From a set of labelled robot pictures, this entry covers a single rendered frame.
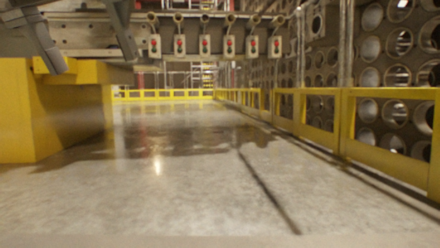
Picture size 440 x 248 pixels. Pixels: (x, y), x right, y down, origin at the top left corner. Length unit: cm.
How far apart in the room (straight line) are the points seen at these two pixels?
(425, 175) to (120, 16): 106
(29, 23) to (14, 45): 171
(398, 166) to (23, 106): 185
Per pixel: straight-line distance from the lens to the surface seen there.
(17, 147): 167
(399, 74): 258
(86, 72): 157
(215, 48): 168
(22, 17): 44
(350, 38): 139
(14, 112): 164
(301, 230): 74
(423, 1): 225
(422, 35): 220
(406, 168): 113
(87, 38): 187
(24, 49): 210
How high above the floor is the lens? 40
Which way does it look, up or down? 6 degrees down
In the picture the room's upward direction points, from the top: 1 degrees counter-clockwise
